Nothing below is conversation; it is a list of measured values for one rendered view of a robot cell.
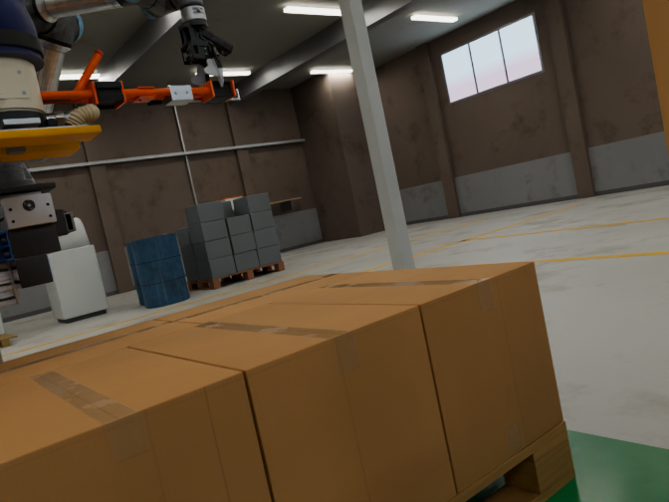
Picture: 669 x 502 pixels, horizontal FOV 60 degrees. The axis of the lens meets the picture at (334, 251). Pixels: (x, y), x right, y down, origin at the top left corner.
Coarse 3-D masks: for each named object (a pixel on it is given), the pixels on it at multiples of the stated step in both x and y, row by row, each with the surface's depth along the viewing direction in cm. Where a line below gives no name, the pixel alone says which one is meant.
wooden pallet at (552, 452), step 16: (560, 432) 141; (528, 448) 133; (544, 448) 136; (560, 448) 140; (512, 464) 129; (528, 464) 135; (544, 464) 136; (560, 464) 140; (480, 480) 123; (512, 480) 140; (528, 480) 136; (544, 480) 135; (560, 480) 139; (464, 496) 119; (496, 496) 138; (512, 496) 136; (528, 496) 135; (544, 496) 135
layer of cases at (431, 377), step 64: (192, 320) 162; (256, 320) 139; (320, 320) 121; (384, 320) 110; (448, 320) 120; (512, 320) 133; (0, 384) 125; (64, 384) 110; (128, 384) 99; (192, 384) 90; (256, 384) 93; (320, 384) 100; (384, 384) 109; (448, 384) 119; (512, 384) 131; (0, 448) 78; (64, 448) 76; (128, 448) 81; (192, 448) 86; (256, 448) 92; (320, 448) 99; (384, 448) 108; (448, 448) 118; (512, 448) 130
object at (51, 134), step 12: (48, 120) 141; (0, 132) 131; (12, 132) 132; (24, 132) 134; (36, 132) 135; (48, 132) 137; (60, 132) 139; (72, 132) 140; (84, 132) 142; (96, 132) 144; (0, 144) 136; (12, 144) 138; (24, 144) 141; (36, 144) 144
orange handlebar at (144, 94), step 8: (136, 88) 164; (144, 88) 165; (152, 88) 167; (192, 88) 174; (200, 88) 176; (208, 88) 177; (48, 96) 148; (56, 96) 150; (64, 96) 151; (72, 96) 152; (80, 96) 154; (88, 96) 155; (128, 96) 162; (136, 96) 164; (144, 96) 164; (152, 96) 166; (160, 96) 172; (200, 96) 180; (48, 104) 153
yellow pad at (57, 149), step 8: (48, 144) 155; (56, 144) 156; (64, 144) 157; (72, 144) 158; (0, 152) 147; (24, 152) 151; (32, 152) 152; (40, 152) 154; (48, 152) 156; (56, 152) 158; (64, 152) 160; (72, 152) 163; (0, 160) 153; (8, 160) 155; (16, 160) 158
